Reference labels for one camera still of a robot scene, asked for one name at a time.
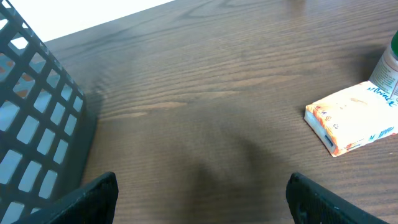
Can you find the green lid jar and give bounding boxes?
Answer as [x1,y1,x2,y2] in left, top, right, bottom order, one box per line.
[369,32,398,101]

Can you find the grey plastic basket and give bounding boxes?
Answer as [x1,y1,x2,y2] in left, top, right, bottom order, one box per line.
[1,0,96,223]

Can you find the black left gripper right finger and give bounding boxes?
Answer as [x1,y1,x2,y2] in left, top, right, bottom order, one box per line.
[285,172,386,224]

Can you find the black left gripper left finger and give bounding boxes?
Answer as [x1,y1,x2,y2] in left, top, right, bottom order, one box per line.
[16,172,119,224]

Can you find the orange snack packet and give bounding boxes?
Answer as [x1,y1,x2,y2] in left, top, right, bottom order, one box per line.
[304,81,397,157]

